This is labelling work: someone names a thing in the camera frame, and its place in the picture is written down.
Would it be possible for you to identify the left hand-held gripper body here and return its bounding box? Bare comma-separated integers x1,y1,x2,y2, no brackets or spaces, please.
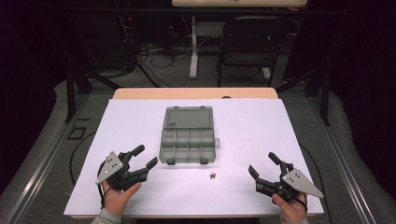
95,151,139,191

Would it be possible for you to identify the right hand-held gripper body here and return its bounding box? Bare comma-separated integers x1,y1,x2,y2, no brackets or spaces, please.
272,162,325,203

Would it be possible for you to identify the grey clear compartment organizer box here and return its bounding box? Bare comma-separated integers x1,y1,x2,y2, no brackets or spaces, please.
158,105,220,166

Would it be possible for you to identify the person's right hand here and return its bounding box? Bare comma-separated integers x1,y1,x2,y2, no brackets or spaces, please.
271,191,308,223

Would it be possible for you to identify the person's left hand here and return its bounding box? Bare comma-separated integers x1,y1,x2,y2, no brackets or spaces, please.
101,180,143,217

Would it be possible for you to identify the black metal stand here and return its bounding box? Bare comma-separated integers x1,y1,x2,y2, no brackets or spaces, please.
64,66,122,124
275,66,332,127

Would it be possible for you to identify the white desk leg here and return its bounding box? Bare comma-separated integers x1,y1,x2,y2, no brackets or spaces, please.
189,15,201,80

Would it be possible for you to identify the black folding chair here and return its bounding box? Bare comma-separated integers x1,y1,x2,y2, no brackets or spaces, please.
217,15,290,88

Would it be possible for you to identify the black wrist strap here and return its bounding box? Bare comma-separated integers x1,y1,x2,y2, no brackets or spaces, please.
291,193,309,214
97,182,112,209

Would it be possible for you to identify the black floor cable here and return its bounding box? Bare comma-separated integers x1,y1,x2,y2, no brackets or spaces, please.
299,145,329,224
68,132,97,188

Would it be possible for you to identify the aluminium floor rail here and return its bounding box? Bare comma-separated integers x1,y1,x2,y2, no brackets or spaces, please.
307,96,378,224
5,92,92,224

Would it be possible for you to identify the bundle of black cables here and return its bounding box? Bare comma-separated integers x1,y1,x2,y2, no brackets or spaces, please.
122,15,177,89

